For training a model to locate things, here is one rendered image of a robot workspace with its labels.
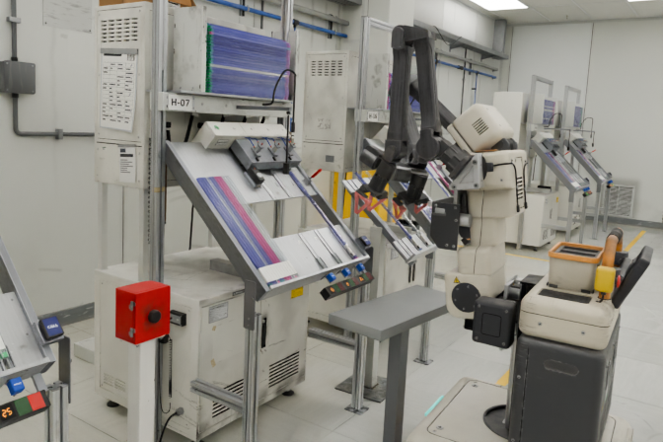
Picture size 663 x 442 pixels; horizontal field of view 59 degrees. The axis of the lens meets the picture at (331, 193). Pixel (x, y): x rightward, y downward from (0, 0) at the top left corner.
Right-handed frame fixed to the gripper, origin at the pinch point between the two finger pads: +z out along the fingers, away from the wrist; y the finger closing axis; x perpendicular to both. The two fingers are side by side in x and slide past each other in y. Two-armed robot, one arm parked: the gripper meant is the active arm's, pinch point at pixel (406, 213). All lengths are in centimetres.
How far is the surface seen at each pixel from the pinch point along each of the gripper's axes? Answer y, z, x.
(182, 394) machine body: 83, 74, -7
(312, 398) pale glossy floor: 19, 109, -1
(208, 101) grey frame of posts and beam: 50, -14, -73
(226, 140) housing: 44, 1, -66
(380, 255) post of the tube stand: -22, 52, -25
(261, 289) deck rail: 61, 16, 1
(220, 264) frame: 50, 54, -48
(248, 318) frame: 67, 23, 5
